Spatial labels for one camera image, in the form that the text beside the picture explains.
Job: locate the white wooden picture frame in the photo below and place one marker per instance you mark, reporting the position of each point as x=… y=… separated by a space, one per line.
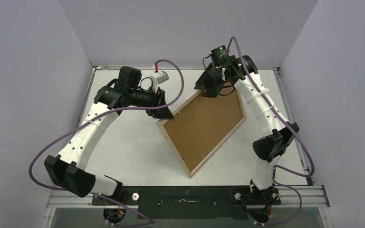
x=176 y=148

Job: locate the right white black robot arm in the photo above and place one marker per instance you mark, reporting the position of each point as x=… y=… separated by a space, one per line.
x=277 y=132

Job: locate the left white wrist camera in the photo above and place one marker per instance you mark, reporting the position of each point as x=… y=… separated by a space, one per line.
x=158 y=78

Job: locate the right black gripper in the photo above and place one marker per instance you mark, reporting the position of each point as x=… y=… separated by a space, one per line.
x=207 y=81

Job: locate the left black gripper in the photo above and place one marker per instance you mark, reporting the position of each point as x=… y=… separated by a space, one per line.
x=164 y=113

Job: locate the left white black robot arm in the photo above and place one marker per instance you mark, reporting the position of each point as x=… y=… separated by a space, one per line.
x=67 y=168

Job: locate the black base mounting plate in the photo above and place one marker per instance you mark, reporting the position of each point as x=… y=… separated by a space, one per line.
x=196 y=202

